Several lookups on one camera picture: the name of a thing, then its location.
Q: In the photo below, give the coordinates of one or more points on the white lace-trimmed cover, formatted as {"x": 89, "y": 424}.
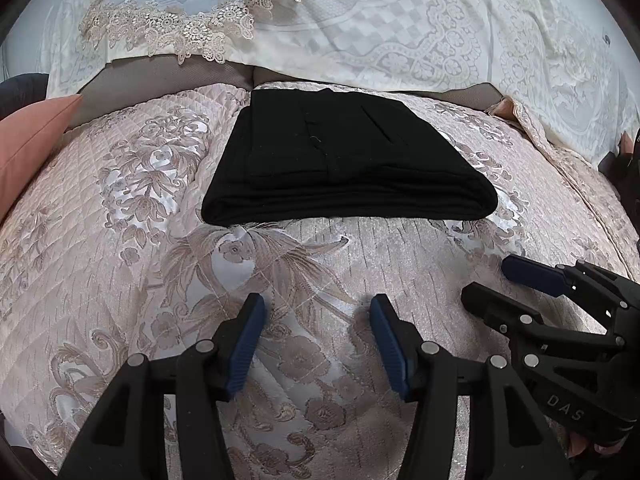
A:
{"x": 400, "y": 20}

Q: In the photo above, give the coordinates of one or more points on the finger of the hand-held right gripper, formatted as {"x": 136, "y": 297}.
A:
{"x": 492, "y": 307}
{"x": 530, "y": 272}

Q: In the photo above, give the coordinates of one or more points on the black pants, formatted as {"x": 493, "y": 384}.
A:
{"x": 350, "y": 160}

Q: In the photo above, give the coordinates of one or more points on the person's right hand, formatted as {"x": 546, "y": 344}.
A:
{"x": 587, "y": 446}

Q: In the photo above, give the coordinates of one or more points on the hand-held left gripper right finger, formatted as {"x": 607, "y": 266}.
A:
{"x": 387, "y": 345}

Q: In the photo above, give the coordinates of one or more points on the grey mattress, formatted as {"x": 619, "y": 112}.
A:
{"x": 150, "y": 77}

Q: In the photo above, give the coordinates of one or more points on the salmon pillow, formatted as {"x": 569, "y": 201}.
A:
{"x": 30, "y": 145}

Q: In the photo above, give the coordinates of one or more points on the black object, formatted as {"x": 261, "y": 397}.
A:
{"x": 630, "y": 170}

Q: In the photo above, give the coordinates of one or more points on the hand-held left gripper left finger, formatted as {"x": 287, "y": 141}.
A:
{"x": 245, "y": 350}

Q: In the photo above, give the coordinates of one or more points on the pink embroidered quilted bedspread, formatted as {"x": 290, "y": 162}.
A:
{"x": 125, "y": 260}

